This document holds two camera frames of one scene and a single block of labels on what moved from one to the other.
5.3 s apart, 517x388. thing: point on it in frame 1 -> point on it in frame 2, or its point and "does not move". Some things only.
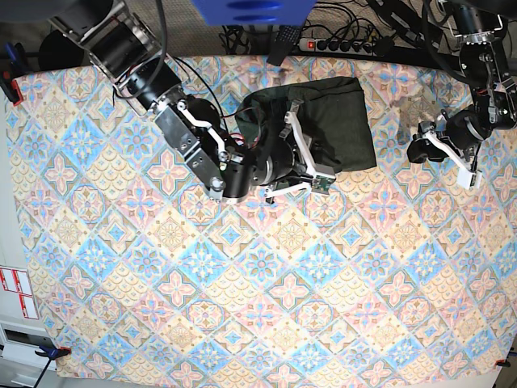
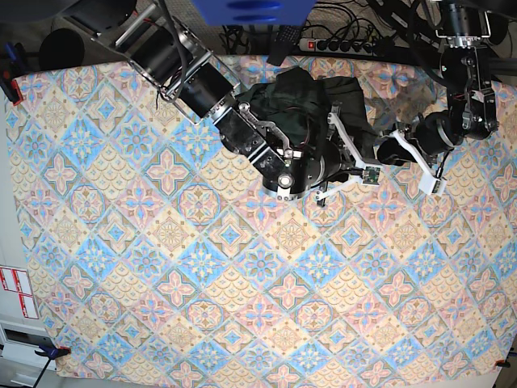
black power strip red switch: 368,48 does not move
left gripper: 289,156 -> 338,156
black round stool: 57,51 does not move
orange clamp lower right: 501,362 does not move
